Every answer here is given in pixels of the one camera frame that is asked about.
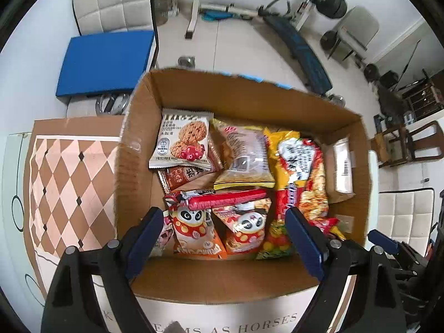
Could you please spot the colourful candy ball bag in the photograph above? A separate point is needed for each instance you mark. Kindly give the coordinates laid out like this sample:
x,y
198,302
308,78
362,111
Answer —
x,y
277,239

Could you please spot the face print snack packet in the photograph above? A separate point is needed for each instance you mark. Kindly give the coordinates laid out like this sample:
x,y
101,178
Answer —
x,y
164,237

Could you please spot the panda print snack packet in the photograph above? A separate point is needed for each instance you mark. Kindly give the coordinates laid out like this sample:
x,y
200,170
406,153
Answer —
x,y
242,230

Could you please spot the orange panda snack packet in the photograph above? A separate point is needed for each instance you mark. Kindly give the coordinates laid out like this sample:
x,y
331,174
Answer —
x,y
194,232

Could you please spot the white cookie packet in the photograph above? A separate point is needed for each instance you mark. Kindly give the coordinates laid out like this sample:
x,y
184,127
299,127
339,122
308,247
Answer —
x,y
184,138

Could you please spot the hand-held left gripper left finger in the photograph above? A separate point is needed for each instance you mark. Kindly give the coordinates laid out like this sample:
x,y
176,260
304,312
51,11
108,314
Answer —
x,y
145,239

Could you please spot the black sit-up bench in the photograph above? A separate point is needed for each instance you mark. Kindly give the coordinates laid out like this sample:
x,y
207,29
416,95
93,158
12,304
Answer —
x,y
301,48

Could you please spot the dark bag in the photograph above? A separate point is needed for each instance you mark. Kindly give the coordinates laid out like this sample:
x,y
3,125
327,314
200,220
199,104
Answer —
x,y
386,95

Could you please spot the white exercise machine frame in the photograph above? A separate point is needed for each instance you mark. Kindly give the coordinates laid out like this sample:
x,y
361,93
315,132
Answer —
x,y
196,7

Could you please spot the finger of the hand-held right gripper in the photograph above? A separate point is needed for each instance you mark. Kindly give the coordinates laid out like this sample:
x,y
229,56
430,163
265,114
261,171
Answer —
x,y
381,240

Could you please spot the yellow noodle snack packet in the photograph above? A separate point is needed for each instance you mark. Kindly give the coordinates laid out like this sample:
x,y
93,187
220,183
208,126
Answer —
x,y
298,166

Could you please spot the brown snack packet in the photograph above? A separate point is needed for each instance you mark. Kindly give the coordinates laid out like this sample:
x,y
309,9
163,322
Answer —
x,y
180,177

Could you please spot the cardboard box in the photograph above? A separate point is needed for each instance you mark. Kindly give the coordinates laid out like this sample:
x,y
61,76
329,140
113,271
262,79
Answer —
x,y
225,277

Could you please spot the black weight plate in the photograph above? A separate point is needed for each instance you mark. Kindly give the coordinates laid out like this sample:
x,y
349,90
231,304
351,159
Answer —
x,y
327,40
334,3
371,71

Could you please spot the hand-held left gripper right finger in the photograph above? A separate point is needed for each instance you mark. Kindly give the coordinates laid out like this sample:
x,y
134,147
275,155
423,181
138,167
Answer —
x,y
305,242

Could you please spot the white shipping label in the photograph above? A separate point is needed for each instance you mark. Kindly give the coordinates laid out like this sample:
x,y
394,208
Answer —
x,y
343,166

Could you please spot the wooden chair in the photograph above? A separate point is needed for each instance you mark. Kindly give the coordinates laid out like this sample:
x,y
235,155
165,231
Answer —
x,y
426,138

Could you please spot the grey chair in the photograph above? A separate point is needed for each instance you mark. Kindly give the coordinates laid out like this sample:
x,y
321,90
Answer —
x,y
359,27

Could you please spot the clear yellow bun packet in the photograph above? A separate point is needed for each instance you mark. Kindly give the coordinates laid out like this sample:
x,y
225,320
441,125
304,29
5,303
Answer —
x,y
242,152

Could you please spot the white padded chair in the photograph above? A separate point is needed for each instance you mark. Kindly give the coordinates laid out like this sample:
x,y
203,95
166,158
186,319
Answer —
x,y
406,211
114,3

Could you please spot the wooden cabinet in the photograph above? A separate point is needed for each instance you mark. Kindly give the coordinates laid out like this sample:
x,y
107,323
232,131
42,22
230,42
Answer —
x,y
425,99

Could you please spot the blue cushion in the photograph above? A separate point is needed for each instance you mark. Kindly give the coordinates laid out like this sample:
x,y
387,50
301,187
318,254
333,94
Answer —
x,y
104,62

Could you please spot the long red snack packet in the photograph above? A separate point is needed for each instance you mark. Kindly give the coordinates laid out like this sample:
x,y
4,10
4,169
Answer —
x,y
225,199

